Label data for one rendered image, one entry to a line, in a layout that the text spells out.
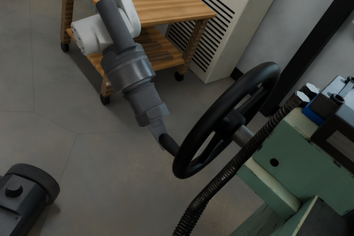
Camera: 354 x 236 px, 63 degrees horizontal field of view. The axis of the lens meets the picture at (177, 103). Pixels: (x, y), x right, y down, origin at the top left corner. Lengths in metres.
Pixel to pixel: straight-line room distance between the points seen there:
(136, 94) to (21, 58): 1.41
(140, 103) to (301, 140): 0.28
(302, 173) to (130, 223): 0.96
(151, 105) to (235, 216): 1.04
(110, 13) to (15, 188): 0.70
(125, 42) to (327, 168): 0.36
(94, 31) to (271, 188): 0.39
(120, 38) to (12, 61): 1.38
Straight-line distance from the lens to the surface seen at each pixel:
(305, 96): 0.46
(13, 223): 1.08
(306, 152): 0.42
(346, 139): 0.39
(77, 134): 1.50
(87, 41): 0.56
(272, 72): 0.52
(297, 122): 0.42
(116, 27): 0.53
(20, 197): 1.09
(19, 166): 1.19
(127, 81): 0.54
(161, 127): 0.57
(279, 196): 0.45
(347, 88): 0.47
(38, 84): 1.73
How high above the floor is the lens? 1.18
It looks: 41 degrees down
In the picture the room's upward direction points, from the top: 24 degrees clockwise
